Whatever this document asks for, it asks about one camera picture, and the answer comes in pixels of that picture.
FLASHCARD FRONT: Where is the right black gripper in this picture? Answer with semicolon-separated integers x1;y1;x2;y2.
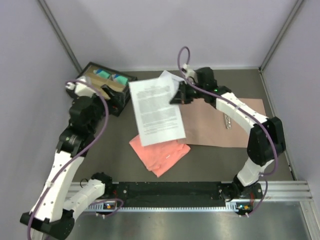
169;81;205;106

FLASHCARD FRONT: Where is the white table form sheet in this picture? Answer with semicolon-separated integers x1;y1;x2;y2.
160;70;184;82

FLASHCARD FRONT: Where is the right aluminium frame post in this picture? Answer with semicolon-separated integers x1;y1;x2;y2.
258;0;306;74

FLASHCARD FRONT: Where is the black compartment box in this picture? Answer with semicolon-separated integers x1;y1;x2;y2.
77;62;138;117

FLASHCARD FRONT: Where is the left teal roll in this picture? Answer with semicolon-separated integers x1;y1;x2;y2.
93;69;111;79

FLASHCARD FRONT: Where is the aluminium frame post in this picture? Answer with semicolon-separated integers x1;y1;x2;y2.
36;0;83;73
258;0;306;74

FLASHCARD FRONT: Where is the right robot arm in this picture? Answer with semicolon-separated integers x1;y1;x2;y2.
169;64;286;201

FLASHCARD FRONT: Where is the purple cable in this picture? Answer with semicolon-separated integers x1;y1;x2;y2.
177;46;280;217
26;79;125;240

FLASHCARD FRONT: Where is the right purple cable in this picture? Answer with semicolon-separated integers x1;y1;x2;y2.
177;46;280;217

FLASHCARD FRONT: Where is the grey slotted cable duct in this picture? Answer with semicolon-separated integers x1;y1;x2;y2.
84;201;239;213

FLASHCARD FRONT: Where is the left aluminium frame post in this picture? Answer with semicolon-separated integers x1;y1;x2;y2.
36;0;83;73

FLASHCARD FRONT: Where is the right teal roll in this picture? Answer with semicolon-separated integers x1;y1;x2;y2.
112;74;129;86

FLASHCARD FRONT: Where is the teal roll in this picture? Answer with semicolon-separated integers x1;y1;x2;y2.
93;69;111;79
112;74;129;86

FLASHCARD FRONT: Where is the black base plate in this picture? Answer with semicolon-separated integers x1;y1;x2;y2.
106;181;263;207

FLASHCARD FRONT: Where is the white text document sheet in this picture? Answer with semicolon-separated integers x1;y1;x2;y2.
128;76;186;147

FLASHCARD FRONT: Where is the beige paper folder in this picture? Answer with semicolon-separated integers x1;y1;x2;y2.
176;97;267;149

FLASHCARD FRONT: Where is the pink folded cloth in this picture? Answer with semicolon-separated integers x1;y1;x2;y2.
129;135;191;178

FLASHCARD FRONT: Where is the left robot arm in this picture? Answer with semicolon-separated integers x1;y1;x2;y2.
20;76;114;240

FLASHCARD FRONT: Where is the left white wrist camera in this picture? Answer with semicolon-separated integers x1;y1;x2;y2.
65;76;96;98

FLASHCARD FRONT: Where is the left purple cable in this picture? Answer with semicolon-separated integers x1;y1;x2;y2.
26;79;125;240

